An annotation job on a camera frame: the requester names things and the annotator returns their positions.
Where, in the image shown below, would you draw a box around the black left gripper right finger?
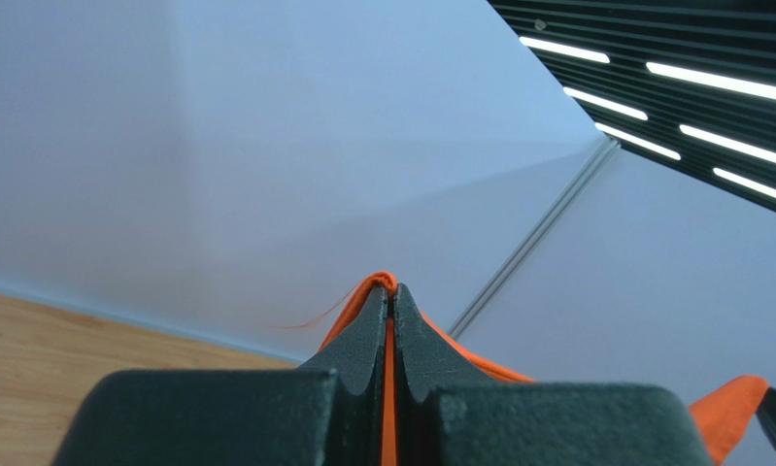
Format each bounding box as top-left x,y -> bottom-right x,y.
392,285 -> 710,465

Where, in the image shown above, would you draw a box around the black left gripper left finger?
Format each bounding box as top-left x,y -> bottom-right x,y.
53,287 -> 388,465

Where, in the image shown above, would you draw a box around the orange t shirt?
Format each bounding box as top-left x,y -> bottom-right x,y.
292,271 -> 770,465

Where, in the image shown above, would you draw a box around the ceiling light strips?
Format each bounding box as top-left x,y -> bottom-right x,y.
492,1 -> 776,212

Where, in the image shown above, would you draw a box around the right aluminium corner post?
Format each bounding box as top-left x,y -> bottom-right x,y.
448,138 -> 621,340

